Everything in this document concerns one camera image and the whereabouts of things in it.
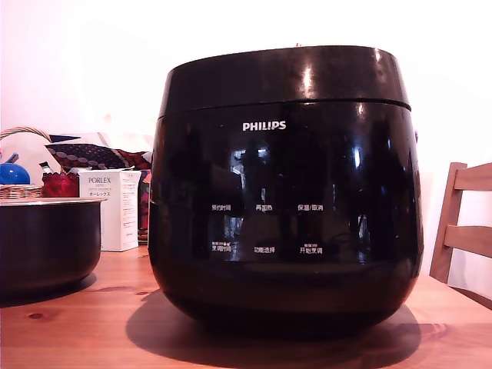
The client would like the black rice cooker lid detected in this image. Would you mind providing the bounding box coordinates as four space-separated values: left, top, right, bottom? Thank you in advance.
158 45 412 118

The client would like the black Philips rice cooker body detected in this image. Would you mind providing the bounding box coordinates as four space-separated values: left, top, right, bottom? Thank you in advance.
148 100 425 339

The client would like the red patterned cloth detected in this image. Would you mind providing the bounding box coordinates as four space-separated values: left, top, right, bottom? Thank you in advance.
113 148 154 171

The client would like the white Porlex cardboard box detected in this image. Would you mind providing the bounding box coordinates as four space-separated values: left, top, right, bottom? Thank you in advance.
78 168 142 253

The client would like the dark dotted cushion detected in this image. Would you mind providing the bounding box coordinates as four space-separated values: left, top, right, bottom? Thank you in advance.
45 142 134 171

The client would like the red glass jar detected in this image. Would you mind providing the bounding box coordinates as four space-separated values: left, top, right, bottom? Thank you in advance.
41 172 81 198

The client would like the wooden chair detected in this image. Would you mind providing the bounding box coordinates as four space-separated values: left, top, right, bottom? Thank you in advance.
429 161 492 301

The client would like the black inner cooking pot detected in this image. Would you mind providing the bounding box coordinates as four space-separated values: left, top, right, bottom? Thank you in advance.
0 197 109 296

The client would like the white cloth bundle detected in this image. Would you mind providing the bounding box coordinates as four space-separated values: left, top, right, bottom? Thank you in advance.
0 133 63 186

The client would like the blue ball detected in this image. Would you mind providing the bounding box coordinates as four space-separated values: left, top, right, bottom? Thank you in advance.
0 162 32 186

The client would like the wicker basket with handle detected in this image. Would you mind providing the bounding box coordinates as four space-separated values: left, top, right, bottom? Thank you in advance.
0 126 52 201

